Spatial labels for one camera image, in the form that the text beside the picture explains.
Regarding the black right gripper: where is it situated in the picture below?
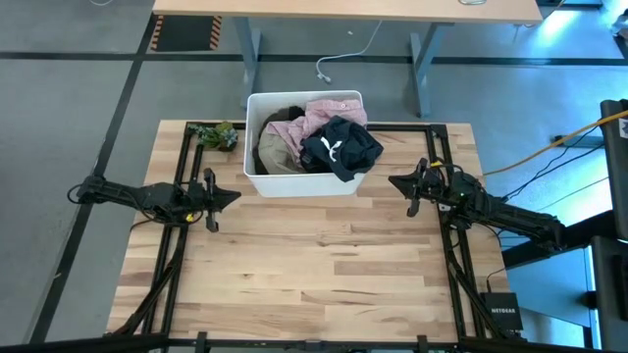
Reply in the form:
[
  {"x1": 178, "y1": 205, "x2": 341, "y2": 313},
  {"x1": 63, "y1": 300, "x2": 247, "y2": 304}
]
[{"x1": 389, "y1": 157, "x2": 462, "y2": 219}]

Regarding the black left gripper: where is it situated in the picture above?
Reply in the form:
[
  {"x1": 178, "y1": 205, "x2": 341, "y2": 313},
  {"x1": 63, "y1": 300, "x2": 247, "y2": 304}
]
[{"x1": 188, "y1": 168, "x2": 242, "y2": 233}]

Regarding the cream beige garment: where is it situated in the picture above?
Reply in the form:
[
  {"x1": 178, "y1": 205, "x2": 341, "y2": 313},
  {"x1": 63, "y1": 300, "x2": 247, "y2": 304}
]
[{"x1": 256, "y1": 130, "x2": 308, "y2": 176}]

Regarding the black garment with white print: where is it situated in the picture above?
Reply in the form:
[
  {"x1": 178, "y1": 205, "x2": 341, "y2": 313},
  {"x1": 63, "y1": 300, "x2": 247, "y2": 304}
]
[{"x1": 298, "y1": 115, "x2": 386, "y2": 183}]

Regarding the pink shirt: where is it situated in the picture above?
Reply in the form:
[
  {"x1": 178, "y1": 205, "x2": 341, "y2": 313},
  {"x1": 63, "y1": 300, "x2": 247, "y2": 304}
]
[{"x1": 267, "y1": 97, "x2": 369, "y2": 163}]

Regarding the small potted green plant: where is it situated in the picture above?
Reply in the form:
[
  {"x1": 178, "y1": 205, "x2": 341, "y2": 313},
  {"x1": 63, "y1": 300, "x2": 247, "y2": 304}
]
[{"x1": 187, "y1": 121, "x2": 240, "y2": 152}]

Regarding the white woven plastic laundry basket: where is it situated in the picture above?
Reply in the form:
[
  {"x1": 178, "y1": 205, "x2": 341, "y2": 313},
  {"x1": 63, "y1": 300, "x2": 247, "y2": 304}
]
[{"x1": 243, "y1": 89, "x2": 368, "y2": 199}]

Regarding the black Netgear router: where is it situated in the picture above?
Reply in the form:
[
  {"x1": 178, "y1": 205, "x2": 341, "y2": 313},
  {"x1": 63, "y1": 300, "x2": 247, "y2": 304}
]
[{"x1": 480, "y1": 292, "x2": 524, "y2": 330}]

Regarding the black mat with hazard stripes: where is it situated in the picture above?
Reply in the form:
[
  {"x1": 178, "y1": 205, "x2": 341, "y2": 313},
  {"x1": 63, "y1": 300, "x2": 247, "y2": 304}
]
[{"x1": 149, "y1": 14, "x2": 223, "y2": 53}]

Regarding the black diagonal beam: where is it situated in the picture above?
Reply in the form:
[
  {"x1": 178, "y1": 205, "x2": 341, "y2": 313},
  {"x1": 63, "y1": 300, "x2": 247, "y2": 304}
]
[{"x1": 499, "y1": 209, "x2": 617, "y2": 270}]

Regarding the wooden desk with grey legs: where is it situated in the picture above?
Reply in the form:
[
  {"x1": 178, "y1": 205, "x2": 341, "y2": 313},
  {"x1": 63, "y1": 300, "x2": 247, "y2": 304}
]
[{"x1": 151, "y1": 0, "x2": 544, "y2": 119}]

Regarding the black cabinet with white sticker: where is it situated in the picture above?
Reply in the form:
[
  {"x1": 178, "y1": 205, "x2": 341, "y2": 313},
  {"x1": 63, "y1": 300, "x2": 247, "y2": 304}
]
[{"x1": 599, "y1": 99, "x2": 628, "y2": 241}]

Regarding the white cable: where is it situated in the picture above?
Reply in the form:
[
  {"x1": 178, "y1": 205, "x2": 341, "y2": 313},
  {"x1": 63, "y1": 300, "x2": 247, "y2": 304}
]
[{"x1": 316, "y1": 19, "x2": 384, "y2": 83}]

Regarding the thin black cable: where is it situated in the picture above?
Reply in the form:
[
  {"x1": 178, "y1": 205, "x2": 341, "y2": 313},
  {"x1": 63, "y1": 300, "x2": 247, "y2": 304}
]
[{"x1": 504, "y1": 142, "x2": 605, "y2": 197}]

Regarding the yellow cable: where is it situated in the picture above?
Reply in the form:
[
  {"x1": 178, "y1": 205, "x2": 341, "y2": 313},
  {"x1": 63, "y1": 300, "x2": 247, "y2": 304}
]
[{"x1": 483, "y1": 110, "x2": 628, "y2": 177}]

